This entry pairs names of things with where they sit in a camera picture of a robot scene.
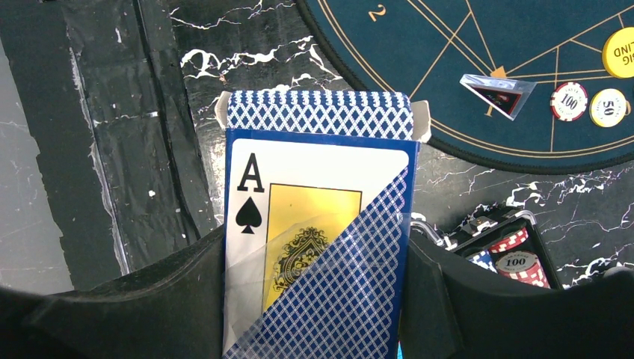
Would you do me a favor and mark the red and white poker chip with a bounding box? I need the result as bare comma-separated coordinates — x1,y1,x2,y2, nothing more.
550,82,588,122

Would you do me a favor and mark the yellow big blind button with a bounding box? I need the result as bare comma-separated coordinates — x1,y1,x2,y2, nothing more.
602,27,634,79

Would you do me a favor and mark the blue and grey chip row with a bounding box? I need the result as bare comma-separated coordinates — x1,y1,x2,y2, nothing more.
467,250,497,273

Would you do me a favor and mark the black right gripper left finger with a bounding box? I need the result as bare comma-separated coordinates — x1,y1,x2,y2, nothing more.
1,227,225,358

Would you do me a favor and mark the clear card on mat edge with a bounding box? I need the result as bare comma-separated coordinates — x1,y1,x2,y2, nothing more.
459,74,537,121

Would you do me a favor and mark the black poker chip case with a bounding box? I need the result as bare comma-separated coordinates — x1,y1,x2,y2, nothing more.
410,206,563,289

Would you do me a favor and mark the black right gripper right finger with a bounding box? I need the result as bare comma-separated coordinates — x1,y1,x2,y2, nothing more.
399,233,633,358

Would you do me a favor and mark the small red chip stack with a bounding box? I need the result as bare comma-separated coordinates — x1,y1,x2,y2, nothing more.
489,227,550,288

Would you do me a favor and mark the chrome case handle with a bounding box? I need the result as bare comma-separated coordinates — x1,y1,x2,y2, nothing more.
410,219,457,251

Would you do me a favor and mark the boxed deck of playing cards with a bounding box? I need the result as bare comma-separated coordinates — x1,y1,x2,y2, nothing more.
215,90,431,358

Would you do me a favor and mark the round dark blue poker mat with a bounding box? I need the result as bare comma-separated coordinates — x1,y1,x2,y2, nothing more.
297,1,633,175

